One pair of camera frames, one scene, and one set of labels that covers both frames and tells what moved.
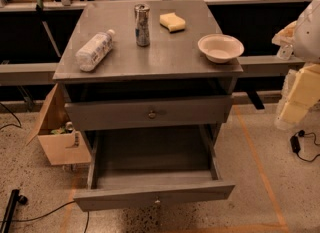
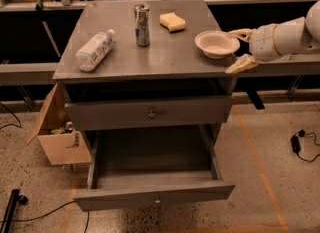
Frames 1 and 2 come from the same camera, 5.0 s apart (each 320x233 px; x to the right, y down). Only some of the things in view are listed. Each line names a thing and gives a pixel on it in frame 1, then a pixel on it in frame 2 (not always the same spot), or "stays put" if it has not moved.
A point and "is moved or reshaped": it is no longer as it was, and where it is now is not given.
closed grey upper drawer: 99,115 stays put
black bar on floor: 13,201 stays put
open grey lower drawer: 134,163 stays put
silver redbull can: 142,28 stays put
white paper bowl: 221,48 is moved or reshaped
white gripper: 308,33 to 262,42
